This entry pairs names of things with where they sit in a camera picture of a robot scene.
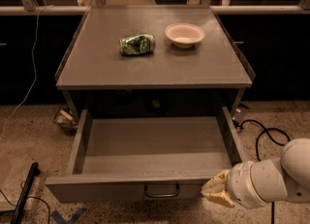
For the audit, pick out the foam-covered gripper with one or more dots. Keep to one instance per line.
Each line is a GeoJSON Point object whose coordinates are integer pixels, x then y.
{"type": "Point", "coordinates": [242, 183]}

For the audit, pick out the grey top drawer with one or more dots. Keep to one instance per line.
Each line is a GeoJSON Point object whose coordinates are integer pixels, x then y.
{"type": "Point", "coordinates": [113, 159]}

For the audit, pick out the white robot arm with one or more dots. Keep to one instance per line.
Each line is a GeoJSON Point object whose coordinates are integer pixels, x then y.
{"type": "Point", "coordinates": [256, 184]}

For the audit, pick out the grey cabinet with top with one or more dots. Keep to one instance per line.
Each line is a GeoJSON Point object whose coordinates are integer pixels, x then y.
{"type": "Point", "coordinates": [95, 62]}

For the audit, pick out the white paper bowl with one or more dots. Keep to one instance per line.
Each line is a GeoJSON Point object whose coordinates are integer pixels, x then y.
{"type": "Point", "coordinates": [184, 35]}

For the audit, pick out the crushed green soda can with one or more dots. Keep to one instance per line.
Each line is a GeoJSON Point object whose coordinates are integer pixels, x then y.
{"type": "Point", "coordinates": [137, 44]}

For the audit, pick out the black pole on floor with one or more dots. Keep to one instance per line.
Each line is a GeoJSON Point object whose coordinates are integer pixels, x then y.
{"type": "Point", "coordinates": [33, 172]}

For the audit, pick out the metal drawer handle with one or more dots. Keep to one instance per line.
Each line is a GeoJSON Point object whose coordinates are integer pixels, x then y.
{"type": "Point", "coordinates": [161, 191]}

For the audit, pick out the wire basket under cabinet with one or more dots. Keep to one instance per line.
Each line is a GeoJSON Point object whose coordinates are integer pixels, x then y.
{"type": "Point", "coordinates": [64, 120]}

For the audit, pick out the metal counter rail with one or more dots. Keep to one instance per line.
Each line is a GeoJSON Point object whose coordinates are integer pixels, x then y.
{"type": "Point", "coordinates": [218, 10]}

